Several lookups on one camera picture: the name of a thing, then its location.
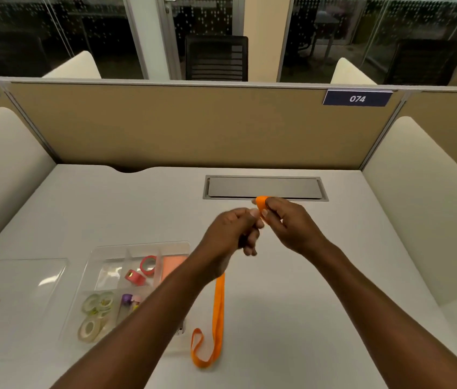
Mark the person's left forearm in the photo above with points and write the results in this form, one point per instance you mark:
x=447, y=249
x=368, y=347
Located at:
x=143, y=328

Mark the white curved side divider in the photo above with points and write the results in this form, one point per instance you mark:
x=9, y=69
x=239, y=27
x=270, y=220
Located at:
x=76, y=67
x=431, y=206
x=1, y=174
x=350, y=74

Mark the dark blue desk label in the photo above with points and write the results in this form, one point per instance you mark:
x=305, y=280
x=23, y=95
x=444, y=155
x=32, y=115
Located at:
x=357, y=98

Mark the clear plastic lid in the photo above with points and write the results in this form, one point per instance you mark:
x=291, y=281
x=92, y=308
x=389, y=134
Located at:
x=13, y=299

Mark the white tape roll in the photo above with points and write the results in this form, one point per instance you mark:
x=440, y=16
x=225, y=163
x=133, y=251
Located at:
x=89, y=329

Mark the person's right thumb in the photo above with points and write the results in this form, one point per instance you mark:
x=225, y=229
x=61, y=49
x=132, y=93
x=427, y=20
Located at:
x=271, y=220

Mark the purple tape roll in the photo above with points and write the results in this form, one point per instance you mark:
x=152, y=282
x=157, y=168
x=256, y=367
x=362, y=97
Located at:
x=126, y=299

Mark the person's left thumb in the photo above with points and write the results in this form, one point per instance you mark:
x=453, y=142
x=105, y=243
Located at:
x=248, y=216

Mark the glass door with metal frame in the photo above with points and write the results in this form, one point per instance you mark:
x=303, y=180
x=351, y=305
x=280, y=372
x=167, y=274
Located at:
x=200, y=20

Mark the clear plastic organizer tray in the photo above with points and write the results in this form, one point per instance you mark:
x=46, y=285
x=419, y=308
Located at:
x=90, y=279

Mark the small light pink tape roll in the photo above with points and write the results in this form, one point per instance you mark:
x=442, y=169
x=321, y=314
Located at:
x=136, y=300

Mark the orange ribbon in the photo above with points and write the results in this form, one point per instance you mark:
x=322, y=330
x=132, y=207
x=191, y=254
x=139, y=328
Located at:
x=218, y=311

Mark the red tape roll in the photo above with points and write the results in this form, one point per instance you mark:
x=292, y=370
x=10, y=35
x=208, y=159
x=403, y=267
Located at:
x=143, y=268

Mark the person's left hand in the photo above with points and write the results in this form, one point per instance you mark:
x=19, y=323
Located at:
x=220, y=238

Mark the salmon pink ribbon piece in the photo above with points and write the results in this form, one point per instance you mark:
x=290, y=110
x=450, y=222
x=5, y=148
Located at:
x=173, y=265

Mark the pale green tape roll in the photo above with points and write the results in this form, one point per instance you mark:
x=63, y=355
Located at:
x=89, y=303
x=106, y=299

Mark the person's right hand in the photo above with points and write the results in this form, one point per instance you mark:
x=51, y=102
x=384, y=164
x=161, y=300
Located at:
x=295, y=230

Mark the person's right forearm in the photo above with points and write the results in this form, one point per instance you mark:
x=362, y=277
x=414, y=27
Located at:
x=382, y=320

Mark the black mesh office chair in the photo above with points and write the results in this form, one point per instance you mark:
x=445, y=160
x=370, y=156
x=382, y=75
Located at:
x=216, y=58

